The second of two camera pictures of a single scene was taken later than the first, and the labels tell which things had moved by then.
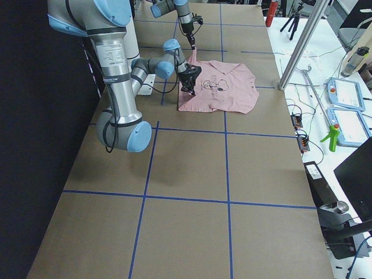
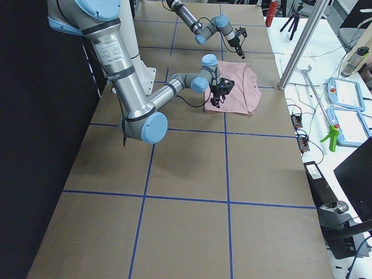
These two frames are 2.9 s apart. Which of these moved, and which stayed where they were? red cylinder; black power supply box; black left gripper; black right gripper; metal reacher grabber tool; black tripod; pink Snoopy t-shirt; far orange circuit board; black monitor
Moved: black right gripper; black left gripper; pink Snoopy t-shirt
Stayed: red cylinder; black power supply box; black monitor; far orange circuit board; black tripod; metal reacher grabber tool
